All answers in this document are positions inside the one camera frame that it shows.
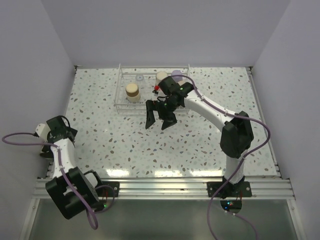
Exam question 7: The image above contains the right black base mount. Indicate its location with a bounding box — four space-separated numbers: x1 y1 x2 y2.
215 181 253 214

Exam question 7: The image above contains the white wire dish rack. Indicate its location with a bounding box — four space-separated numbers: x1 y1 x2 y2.
113 64 190 116

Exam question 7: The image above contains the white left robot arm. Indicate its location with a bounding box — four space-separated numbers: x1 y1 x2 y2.
42 115 104 220

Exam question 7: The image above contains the steel cup brown band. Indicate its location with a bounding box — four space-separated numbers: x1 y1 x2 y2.
155 71 168 86

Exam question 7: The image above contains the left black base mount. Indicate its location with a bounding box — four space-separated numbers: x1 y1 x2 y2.
94 181 120 213

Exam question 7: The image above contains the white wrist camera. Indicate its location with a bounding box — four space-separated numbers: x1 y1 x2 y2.
35 123 51 141
152 85 160 95

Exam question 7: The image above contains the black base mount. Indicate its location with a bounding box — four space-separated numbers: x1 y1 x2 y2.
94 181 120 213
215 181 253 214

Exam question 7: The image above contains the lavender plastic cup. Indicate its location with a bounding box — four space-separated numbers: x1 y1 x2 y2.
170 69 183 83

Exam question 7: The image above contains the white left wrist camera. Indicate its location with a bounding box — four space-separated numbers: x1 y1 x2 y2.
35 123 51 141

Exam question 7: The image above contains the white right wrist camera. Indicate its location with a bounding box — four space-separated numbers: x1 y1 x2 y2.
152 85 160 95

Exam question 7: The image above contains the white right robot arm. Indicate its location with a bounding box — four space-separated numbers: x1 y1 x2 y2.
145 76 254 197

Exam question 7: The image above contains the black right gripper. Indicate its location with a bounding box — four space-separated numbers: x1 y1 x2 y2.
146 98 181 131

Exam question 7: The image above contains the clear glass cup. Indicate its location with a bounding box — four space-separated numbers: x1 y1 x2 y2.
135 74 146 90

